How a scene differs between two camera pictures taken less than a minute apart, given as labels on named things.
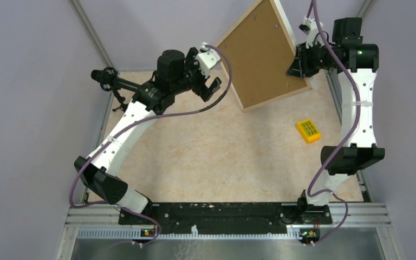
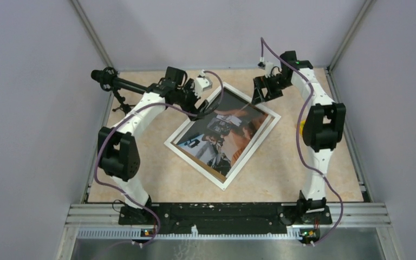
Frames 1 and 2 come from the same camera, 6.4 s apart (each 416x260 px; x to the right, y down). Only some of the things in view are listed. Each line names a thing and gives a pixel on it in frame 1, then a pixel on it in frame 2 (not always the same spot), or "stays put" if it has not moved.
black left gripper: x=201 y=89 -> x=188 y=86
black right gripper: x=299 y=67 -> x=260 y=83
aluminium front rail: x=366 y=214 stays put
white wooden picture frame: x=257 y=53 -> x=219 y=142
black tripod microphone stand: x=123 y=106 stays put
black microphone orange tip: x=109 y=80 stays put
